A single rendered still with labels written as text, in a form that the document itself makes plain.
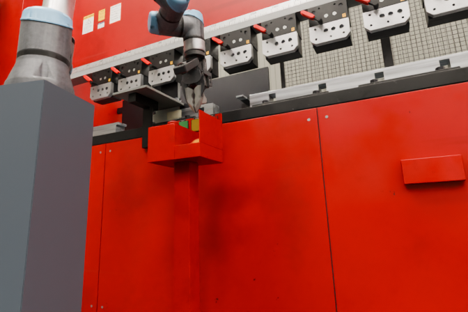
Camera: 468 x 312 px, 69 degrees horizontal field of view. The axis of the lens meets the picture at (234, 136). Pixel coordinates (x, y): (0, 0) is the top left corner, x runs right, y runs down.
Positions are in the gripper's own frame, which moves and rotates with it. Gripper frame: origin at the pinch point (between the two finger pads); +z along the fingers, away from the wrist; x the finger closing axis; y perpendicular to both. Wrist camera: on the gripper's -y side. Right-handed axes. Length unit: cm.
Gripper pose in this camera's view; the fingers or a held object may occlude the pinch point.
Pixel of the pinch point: (194, 108)
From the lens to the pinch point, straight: 115.1
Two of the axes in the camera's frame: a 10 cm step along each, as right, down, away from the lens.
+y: 4.1, 1.2, 9.1
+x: -9.1, 1.3, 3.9
